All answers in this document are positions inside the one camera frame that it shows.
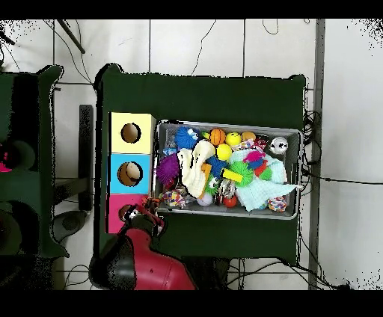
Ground orange striped tiger plush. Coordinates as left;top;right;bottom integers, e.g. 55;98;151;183
141;195;161;212

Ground wooden box with three holes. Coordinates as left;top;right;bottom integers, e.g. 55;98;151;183
105;111;157;235

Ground clear mesh bin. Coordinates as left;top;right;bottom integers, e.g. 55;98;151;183
151;119;303;221

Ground purple spiky ball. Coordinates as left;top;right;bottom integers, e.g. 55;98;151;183
155;153;181;185

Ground cream muslin cloth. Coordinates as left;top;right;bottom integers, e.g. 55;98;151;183
177;138;216;198

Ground blue fuzzy ball with eyes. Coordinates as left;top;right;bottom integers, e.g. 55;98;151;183
174;126;200;150

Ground black stand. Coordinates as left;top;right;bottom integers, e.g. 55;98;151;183
78;104;94;212

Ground yellow sponge block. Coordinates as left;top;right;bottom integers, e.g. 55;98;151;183
221;167;244;183

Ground yellow tennis ball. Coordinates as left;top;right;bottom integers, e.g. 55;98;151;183
215;143;233;161

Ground green puffer ball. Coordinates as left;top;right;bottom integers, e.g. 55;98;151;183
228;161;254;188

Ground orange toy basketball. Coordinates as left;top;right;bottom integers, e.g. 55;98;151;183
209;128;227;147

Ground mint green muslin cloth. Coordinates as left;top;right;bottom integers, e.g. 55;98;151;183
230;148;300;212

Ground yellow smiley ball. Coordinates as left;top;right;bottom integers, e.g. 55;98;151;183
225;132;242;147

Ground dark green tablecloth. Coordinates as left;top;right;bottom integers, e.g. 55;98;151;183
94;63;307;260
0;64;70;259

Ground silver drink can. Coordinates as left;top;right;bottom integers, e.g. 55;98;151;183
269;136;289;155

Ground pink ball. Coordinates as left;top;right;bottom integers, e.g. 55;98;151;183
0;149;13;173

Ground black rod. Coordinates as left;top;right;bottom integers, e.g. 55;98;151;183
56;19;86;55

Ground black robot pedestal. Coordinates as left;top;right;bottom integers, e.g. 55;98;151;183
182;256;231;290

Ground black cable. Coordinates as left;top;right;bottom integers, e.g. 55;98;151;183
301;170;383;185

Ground grey metal rail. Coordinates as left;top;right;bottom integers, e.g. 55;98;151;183
307;19;326;290

